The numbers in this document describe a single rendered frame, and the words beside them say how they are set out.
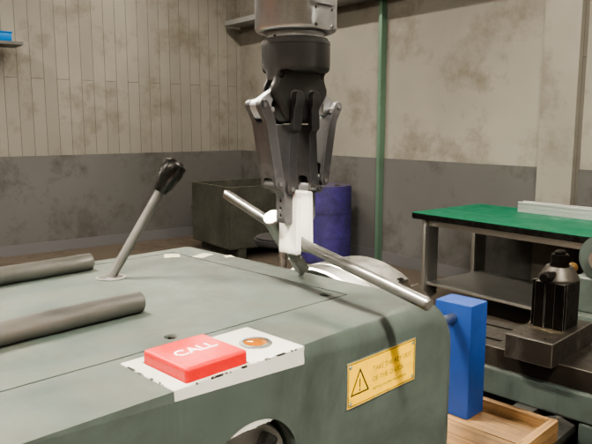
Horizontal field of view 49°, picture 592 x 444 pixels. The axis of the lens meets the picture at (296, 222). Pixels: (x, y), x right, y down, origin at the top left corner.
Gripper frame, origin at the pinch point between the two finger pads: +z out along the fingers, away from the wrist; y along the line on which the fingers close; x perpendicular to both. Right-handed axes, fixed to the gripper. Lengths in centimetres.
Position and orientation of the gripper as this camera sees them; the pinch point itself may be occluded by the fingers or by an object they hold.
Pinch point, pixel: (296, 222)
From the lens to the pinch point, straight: 73.3
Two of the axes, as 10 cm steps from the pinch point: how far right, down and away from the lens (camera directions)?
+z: 0.0, 9.9, 1.5
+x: -7.1, -1.0, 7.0
